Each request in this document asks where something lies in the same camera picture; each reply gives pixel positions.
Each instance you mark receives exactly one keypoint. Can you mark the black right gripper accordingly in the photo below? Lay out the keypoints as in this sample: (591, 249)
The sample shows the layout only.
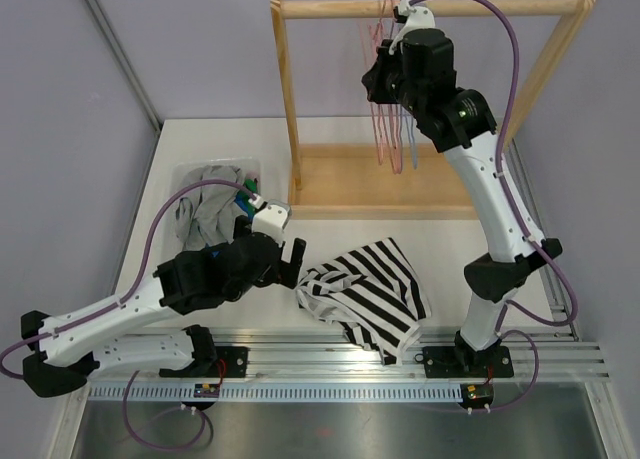
(374, 79)

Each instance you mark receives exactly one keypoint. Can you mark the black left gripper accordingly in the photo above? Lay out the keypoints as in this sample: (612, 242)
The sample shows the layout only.
(285, 273)

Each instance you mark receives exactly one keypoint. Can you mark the green tank top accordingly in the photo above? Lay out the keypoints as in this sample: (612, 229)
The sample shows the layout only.
(242, 199)

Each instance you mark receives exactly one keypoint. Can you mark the grey tank top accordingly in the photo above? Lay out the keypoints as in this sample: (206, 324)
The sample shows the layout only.
(206, 216)

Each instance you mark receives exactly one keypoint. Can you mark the black white striped top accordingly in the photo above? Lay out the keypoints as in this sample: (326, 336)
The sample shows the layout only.
(374, 294)

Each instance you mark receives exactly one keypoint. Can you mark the blue tank top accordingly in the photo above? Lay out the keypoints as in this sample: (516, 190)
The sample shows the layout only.
(232, 222)

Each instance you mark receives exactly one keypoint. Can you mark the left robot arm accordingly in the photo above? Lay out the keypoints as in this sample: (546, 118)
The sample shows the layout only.
(69, 350)

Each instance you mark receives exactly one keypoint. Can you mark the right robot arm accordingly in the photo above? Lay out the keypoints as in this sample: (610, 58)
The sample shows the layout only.
(416, 71)

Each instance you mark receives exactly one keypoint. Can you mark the clear plastic basket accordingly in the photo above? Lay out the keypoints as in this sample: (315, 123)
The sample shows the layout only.
(250, 166)

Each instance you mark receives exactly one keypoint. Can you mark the wooden clothes rack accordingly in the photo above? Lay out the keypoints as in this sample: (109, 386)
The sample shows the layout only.
(342, 181)

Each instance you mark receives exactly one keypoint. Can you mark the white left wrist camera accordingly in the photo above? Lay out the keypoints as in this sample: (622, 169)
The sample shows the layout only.
(271, 218)

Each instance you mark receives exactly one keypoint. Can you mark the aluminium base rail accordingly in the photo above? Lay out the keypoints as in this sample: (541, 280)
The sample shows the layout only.
(308, 355)

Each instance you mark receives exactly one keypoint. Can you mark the white slotted cable duct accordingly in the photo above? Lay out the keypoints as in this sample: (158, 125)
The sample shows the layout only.
(279, 392)

